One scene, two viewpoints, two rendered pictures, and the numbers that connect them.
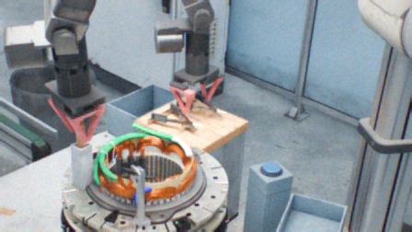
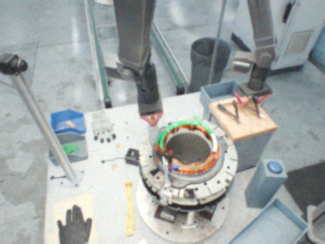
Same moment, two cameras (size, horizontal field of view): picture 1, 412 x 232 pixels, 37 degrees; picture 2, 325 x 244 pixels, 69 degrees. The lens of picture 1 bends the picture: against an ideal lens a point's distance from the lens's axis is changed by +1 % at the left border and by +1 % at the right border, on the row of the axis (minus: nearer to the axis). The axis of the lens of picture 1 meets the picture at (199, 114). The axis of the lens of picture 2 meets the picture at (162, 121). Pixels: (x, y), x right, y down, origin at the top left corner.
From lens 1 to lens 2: 0.56 m
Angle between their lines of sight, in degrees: 32
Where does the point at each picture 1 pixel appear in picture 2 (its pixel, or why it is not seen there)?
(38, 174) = (170, 104)
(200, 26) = (261, 63)
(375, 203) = not seen: outside the picture
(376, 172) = not seen: outside the picture
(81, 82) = (148, 96)
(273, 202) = (268, 184)
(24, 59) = (115, 75)
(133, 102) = (218, 88)
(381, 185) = not seen: outside the picture
